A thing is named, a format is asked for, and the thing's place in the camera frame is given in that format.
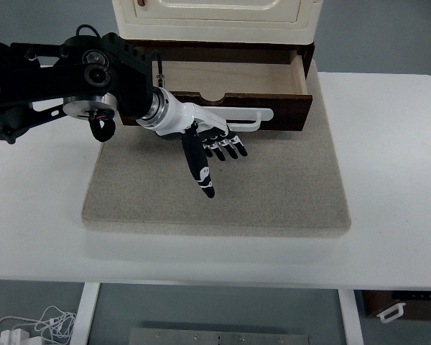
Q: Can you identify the white cable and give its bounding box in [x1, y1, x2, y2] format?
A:
[0, 305, 78, 345]

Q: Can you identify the white table leg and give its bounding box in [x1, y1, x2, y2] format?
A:
[337, 289, 365, 345]
[71, 282, 101, 345]

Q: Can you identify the brown box with white handle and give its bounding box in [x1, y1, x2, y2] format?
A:
[361, 290, 431, 324]

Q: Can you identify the dark wood drawer white handle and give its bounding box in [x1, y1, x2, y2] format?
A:
[121, 49, 314, 132]

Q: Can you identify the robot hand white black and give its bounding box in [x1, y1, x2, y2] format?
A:
[154, 90, 249, 200]

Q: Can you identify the white charger block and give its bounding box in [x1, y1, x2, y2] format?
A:
[0, 328, 32, 345]

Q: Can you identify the grey metal plate with screws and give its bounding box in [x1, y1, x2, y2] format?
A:
[129, 327, 310, 345]

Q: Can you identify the grey fabric mat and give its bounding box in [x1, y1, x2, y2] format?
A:
[81, 59, 352, 239]

